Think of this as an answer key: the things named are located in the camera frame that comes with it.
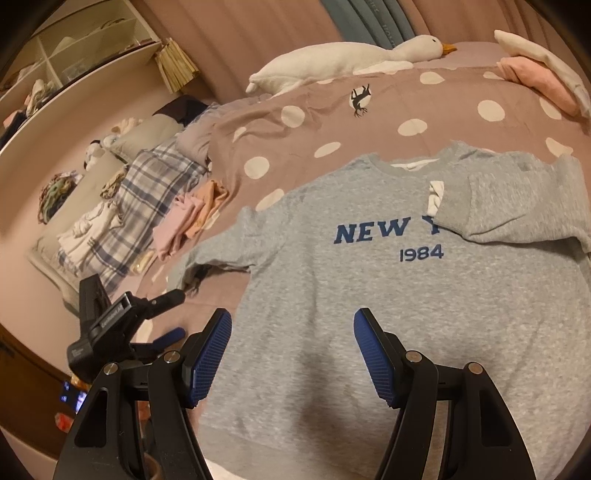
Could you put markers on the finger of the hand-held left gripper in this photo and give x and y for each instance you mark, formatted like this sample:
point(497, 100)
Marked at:
point(170, 301)
point(170, 338)

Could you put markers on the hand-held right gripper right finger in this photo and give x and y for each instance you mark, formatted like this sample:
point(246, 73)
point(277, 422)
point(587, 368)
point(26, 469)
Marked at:
point(375, 360)

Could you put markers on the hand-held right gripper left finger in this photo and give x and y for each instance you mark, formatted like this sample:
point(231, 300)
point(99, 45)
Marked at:
point(207, 357)

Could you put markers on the grey printed sweatshirt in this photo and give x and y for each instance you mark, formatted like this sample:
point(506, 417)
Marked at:
point(323, 286)

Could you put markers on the white crumpled clothes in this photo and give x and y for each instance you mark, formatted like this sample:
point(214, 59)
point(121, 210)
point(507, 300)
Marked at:
point(90, 230)

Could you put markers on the pink crumpled garment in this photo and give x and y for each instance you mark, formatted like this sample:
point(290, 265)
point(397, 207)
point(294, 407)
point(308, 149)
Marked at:
point(173, 226)

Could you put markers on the orange crumpled garment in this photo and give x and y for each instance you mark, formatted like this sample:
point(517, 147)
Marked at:
point(210, 203)

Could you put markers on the blue plaid blanket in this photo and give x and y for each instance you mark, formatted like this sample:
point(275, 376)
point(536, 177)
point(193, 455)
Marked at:
point(147, 184)

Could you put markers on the grey padded bench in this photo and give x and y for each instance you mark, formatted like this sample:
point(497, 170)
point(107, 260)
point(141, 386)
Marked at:
point(92, 184)

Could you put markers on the white dog plush toy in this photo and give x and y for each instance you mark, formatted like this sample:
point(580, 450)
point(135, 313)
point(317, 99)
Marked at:
point(94, 154)

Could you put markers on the grey crumpled cloth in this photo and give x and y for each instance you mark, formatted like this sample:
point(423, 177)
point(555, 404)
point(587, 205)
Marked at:
point(196, 138)

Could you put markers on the dark cloth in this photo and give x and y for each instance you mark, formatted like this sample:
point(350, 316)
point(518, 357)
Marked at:
point(180, 108)

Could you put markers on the pink polka dot blanket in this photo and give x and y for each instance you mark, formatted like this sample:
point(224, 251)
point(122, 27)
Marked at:
point(300, 134)

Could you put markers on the beige tasselled hanging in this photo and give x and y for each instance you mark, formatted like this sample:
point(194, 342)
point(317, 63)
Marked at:
point(175, 64)

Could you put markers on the white shelf cabinet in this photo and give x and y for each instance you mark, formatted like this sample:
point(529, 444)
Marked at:
point(92, 60)

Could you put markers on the white goose plush toy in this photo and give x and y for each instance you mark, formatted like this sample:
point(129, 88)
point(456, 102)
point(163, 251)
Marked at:
point(332, 57)

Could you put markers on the pink folded garment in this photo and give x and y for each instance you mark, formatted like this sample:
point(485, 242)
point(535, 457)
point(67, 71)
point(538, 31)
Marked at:
point(540, 78)

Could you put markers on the blue-grey hanging curtain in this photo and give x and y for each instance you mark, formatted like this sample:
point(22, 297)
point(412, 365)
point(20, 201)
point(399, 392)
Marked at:
point(369, 18)

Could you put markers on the cream folded garment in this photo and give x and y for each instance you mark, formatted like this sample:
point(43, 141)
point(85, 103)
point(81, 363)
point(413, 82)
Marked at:
point(545, 55)

